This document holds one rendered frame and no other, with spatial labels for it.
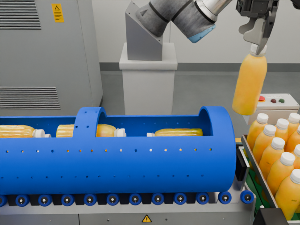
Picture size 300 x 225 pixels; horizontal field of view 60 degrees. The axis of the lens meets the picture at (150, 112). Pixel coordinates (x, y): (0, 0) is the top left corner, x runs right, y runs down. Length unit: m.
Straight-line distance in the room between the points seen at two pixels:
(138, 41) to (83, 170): 0.85
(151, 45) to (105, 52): 2.35
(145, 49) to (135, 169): 0.84
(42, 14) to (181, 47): 1.95
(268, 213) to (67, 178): 0.60
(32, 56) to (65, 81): 0.35
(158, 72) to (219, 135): 0.79
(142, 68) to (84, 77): 1.14
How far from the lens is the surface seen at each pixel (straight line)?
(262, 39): 0.72
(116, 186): 0.81
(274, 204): 0.97
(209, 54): 3.79
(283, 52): 4.11
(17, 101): 2.90
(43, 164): 0.81
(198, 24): 1.40
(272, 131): 1.03
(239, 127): 2.89
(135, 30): 1.42
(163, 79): 1.50
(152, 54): 1.46
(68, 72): 2.53
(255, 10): 0.71
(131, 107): 1.61
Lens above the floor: 1.70
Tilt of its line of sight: 35 degrees down
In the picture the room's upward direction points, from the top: straight up
